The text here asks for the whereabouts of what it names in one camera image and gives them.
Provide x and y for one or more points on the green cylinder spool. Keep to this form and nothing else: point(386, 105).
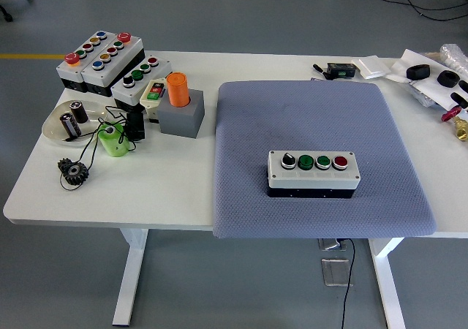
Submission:
point(114, 144)

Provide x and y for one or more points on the white table leg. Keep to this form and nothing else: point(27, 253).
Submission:
point(128, 281)
point(389, 289)

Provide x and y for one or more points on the black box green label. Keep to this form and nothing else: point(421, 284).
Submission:
point(340, 70)

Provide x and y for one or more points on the grey-blue textured mat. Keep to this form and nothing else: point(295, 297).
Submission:
point(256, 124)

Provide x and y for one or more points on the black plug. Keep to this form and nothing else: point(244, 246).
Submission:
point(319, 68)

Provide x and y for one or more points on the small black block device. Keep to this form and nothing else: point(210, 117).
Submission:
point(135, 126)

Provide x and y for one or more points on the five-button box red mushroom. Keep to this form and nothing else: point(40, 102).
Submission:
point(67, 73)
point(109, 67)

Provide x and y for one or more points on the grey four-button control box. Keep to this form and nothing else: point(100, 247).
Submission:
point(126, 93)
point(314, 180)

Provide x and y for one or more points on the cream red-green pendant switch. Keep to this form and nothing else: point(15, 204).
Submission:
point(150, 100)

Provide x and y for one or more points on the clear shallow dish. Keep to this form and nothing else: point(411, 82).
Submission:
point(53, 128)

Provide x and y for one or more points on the black cylindrical capacitor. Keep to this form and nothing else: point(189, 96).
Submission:
point(70, 125)
point(79, 113)

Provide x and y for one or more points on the orange cylinder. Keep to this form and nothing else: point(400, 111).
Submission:
point(177, 89)

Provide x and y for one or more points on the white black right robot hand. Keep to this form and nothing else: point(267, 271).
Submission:
point(460, 100)

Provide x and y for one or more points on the white foam sheet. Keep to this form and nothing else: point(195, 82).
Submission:
point(413, 59)

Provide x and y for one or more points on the black metal gear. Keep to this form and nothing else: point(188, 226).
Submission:
point(75, 172)

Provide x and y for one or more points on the clear plastic bag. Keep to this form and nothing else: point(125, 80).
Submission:
point(420, 95)

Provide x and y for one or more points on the silver floor socket plate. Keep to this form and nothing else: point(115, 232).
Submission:
point(329, 244)
point(334, 272)

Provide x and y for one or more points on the clear bubble wrap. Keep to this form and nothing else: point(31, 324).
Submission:
point(455, 56)

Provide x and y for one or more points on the grey cube block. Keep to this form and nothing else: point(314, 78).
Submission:
point(181, 120)

